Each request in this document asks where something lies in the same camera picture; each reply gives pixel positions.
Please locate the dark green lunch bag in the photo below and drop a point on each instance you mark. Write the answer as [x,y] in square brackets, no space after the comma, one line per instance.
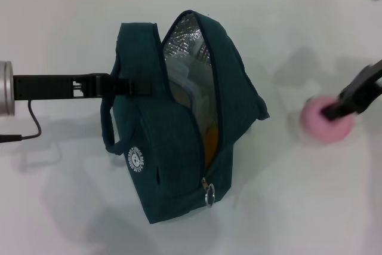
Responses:
[161,147]

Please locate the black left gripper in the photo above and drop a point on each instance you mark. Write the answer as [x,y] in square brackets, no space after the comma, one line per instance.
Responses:
[44,87]

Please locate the pink toy peach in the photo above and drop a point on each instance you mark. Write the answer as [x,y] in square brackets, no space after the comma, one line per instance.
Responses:
[316,128]

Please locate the yellow banana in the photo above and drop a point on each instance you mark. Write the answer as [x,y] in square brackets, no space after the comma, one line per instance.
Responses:
[212,147]

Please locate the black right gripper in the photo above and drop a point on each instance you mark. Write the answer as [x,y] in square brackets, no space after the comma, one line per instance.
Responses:
[364,87]

